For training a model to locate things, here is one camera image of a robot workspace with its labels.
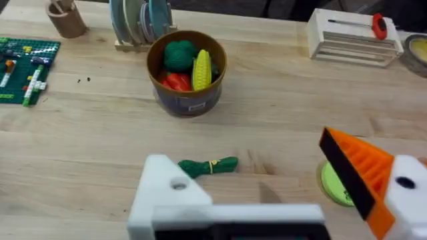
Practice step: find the teal plate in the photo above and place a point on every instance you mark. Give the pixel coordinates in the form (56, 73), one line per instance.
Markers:
(160, 16)

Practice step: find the blue-grey plate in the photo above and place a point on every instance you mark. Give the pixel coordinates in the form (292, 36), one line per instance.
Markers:
(117, 20)

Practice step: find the white slatted box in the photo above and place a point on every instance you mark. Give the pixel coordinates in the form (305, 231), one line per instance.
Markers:
(353, 46)

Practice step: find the wooden peg rack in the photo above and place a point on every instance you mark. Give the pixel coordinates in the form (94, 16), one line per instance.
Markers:
(128, 46)

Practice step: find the bare white left gripper left finger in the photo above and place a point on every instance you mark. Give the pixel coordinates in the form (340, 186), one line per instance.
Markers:
(163, 186)

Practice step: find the white orange left gripper right finger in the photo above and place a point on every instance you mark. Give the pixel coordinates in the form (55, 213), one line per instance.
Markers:
(373, 170)

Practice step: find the brown wooden cup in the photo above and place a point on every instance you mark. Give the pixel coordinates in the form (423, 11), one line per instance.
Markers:
(68, 21)

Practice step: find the green toy vegetable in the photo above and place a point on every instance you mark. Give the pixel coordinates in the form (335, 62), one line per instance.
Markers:
(200, 166)

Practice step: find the brown tub with toy vegetables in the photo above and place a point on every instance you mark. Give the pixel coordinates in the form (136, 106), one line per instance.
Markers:
(187, 100)

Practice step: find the green board with toy blocks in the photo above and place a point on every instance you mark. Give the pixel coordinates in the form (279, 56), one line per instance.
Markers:
(23, 70)

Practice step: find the small lilac plate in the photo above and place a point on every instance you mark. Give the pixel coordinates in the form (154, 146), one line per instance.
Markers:
(146, 23)

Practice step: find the green disc with holes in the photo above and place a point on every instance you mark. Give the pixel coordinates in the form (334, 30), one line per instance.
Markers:
(333, 186)

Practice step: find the tape roll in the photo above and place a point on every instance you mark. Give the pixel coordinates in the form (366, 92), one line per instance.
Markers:
(417, 53)

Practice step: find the pale green plate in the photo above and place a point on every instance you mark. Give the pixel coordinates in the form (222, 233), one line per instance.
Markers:
(133, 18)

